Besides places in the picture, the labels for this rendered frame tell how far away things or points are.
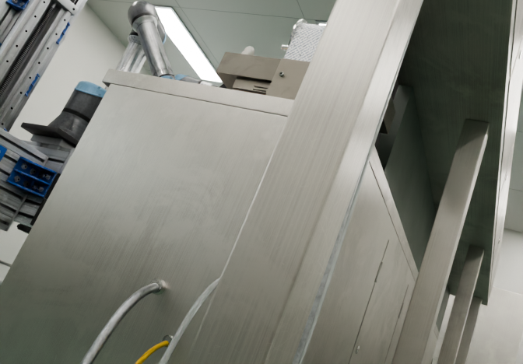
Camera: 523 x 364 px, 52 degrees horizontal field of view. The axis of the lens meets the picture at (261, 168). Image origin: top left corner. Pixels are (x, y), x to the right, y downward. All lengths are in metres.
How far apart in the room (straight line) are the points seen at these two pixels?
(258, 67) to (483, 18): 0.48
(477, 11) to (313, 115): 0.72
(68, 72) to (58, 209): 4.47
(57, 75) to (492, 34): 4.82
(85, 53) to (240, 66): 4.59
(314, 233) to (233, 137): 0.72
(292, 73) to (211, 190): 0.32
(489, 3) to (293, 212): 0.77
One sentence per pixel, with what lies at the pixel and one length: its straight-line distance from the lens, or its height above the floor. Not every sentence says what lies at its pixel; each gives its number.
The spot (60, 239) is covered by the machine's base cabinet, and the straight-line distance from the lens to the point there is 1.23.
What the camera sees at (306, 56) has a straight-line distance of 1.50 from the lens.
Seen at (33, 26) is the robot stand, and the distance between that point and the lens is 2.00.
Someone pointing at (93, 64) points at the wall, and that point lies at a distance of 5.89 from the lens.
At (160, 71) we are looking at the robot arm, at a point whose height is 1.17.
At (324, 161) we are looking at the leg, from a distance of 0.43.
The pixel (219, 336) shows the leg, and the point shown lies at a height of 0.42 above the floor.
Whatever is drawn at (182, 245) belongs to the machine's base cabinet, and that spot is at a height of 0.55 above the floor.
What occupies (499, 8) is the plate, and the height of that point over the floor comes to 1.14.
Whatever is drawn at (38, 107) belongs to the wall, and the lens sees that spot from 5.51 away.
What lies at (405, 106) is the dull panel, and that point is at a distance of 1.37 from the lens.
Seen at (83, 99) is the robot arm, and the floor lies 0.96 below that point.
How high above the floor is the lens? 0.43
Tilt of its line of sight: 17 degrees up
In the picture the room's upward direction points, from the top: 23 degrees clockwise
